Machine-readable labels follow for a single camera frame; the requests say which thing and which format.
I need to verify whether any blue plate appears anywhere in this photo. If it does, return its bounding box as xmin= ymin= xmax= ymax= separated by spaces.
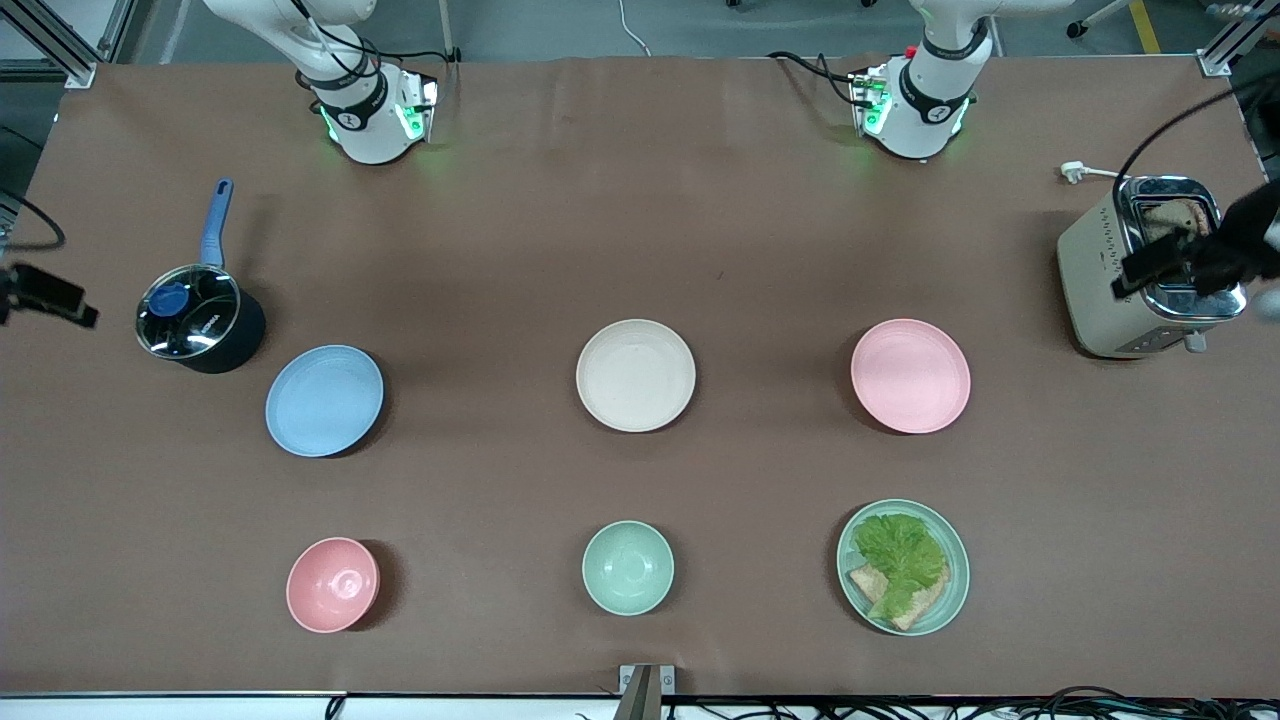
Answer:
xmin=265 ymin=345 xmax=385 ymax=459

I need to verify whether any toast slice in toaster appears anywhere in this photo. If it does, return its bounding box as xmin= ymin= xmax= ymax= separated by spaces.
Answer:
xmin=1145 ymin=198 xmax=1211 ymax=246

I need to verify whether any beige toaster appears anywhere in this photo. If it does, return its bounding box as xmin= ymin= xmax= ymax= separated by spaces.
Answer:
xmin=1057 ymin=175 xmax=1251 ymax=359

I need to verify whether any glass lid with blue knob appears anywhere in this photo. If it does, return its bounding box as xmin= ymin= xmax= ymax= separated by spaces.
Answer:
xmin=137 ymin=264 xmax=243 ymax=359

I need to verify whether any dark blue saucepan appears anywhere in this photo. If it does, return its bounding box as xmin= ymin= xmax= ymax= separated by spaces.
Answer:
xmin=135 ymin=178 xmax=268 ymax=376

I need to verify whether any white chair leg with castor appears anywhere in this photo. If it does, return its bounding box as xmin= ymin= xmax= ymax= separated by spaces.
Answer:
xmin=1065 ymin=0 xmax=1133 ymax=39

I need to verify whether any pink plate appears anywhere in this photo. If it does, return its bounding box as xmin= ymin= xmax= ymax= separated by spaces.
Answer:
xmin=851 ymin=319 xmax=972 ymax=435

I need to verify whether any green plate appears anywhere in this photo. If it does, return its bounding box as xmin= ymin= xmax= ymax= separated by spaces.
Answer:
xmin=837 ymin=499 xmax=971 ymax=637

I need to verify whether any green lettuce leaf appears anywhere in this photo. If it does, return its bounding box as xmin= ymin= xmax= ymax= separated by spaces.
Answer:
xmin=851 ymin=512 xmax=949 ymax=621

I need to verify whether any pink bowl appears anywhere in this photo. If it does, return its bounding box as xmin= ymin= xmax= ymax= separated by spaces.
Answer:
xmin=286 ymin=537 xmax=381 ymax=634

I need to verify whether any tan bread slice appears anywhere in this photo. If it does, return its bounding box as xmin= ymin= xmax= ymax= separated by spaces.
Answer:
xmin=848 ymin=562 xmax=951 ymax=632

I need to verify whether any brown table cover sheet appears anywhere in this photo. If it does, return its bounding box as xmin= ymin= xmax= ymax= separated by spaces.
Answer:
xmin=0 ymin=55 xmax=1280 ymax=698

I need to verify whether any beige plate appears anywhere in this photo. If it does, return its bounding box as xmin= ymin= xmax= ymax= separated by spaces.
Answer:
xmin=576 ymin=319 xmax=697 ymax=434

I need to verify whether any green bowl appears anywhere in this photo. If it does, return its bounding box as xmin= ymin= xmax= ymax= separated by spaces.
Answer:
xmin=582 ymin=520 xmax=675 ymax=617

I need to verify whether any black looped cable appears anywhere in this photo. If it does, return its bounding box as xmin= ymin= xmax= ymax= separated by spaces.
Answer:
xmin=0 ymin=190 xmax=67 ymax=251

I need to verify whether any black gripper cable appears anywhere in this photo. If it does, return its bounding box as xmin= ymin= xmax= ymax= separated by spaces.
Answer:
xmin=1116 ymin=75 xmax=1280 ymax=186

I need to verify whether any aluminium frame profile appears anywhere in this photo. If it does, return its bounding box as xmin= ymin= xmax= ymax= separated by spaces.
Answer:
xmin=0 ymin=0 xmax=151 ymax=89
xmin=1195 ymin=0 xmax=1280 ymax=78

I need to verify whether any black left base cable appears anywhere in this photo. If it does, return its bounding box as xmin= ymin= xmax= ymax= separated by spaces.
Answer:
xmin=768 ymin=50 xmax=863 ymax=107

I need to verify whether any black base cable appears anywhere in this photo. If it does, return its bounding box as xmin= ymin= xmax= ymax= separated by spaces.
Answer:
xmin=768 ymin=50 xmax=863 ymax=107
xmin=375 ymin=42 xmax=461 ymax=66

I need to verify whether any black right base cable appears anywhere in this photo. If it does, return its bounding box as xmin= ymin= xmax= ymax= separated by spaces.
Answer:
xmin=375 ymin=42 xmax=461 ymax=66

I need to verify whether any white floor cable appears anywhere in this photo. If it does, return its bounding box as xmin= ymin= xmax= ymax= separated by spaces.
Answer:
xmin=617 ymin=0 xmax=653 ymax=58

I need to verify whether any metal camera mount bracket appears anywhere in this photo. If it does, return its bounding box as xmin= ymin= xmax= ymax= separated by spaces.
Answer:
xmin=618 ymin=664 xmax=676 ymax=720

